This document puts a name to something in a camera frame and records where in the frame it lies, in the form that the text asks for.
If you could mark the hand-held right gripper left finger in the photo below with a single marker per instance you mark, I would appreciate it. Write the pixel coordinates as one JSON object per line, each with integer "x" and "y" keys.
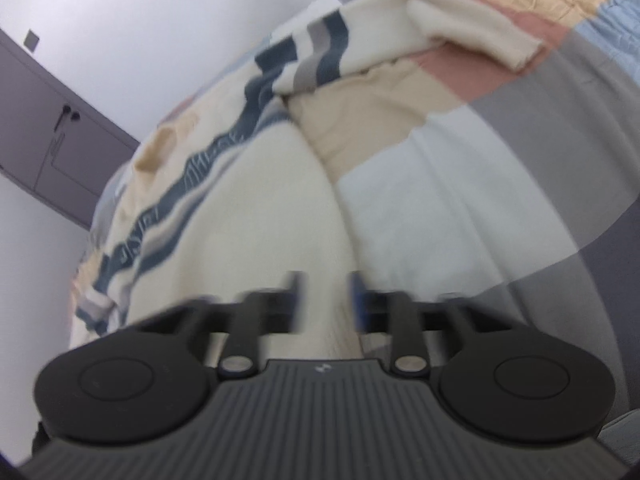
{"x": 297, "y": 305}

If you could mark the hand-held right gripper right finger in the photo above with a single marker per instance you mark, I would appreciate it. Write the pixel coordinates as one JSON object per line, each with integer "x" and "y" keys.
{"x": 357, "y": 305}

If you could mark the cream striped sweater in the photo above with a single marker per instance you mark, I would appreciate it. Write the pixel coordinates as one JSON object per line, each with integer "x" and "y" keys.
{"x": 260, "y": 220}

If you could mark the patchwork bed sheet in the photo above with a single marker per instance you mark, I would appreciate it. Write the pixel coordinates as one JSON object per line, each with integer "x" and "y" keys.
{"x": 450, "y": 185}

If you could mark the grey door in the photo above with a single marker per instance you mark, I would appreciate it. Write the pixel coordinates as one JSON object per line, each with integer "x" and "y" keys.
{"x": 45, "y": 125}

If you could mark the grey wall switch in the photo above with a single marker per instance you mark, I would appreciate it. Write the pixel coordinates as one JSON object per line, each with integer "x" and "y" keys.
{"x": 33, "y": 41}

